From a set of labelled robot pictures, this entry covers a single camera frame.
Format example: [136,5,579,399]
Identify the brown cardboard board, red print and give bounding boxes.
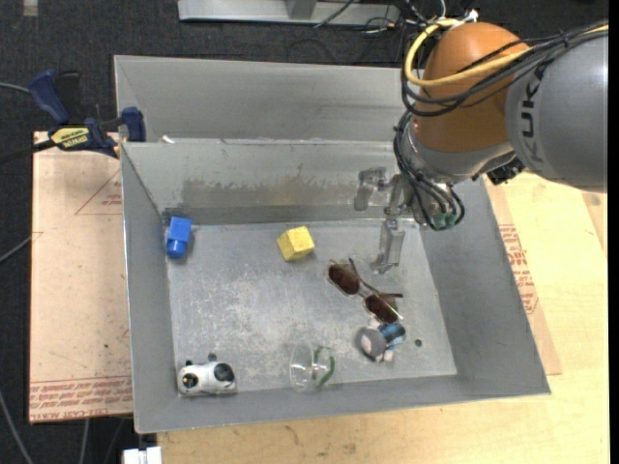
[28,130,564,425]

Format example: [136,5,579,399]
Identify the clear glass cup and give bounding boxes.
[288,339,338,394]

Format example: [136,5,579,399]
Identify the yellow sponge cube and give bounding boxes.
[276,225,317,263]

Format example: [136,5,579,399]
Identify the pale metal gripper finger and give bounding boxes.
[353,166,391,213]
[370,217,407,276]

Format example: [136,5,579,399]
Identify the small blue cylinder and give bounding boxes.
[378,321,408,348]

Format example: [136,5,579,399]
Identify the brown sunglasses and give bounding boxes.
[326,257,405,326]

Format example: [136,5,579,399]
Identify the grey metal bin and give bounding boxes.
[112,54,552,435]

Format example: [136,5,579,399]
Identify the blue plastic block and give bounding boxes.
[164,216,194,261]

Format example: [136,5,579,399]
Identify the grey round disc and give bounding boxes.
[356,326,388,363]

